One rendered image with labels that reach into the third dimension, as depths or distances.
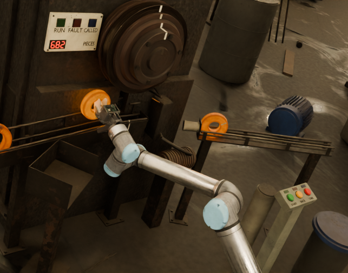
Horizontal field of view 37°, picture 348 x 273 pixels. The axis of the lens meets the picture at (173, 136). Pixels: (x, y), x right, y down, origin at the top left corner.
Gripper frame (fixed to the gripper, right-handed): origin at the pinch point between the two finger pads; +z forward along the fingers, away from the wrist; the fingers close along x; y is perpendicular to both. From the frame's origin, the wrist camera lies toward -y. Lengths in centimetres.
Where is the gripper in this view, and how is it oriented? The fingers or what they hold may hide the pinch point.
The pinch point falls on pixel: (96, 101)
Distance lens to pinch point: 257.2
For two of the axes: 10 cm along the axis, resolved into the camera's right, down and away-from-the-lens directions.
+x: -7.7, 1.4, -6.3
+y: 4.1, -6.4, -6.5
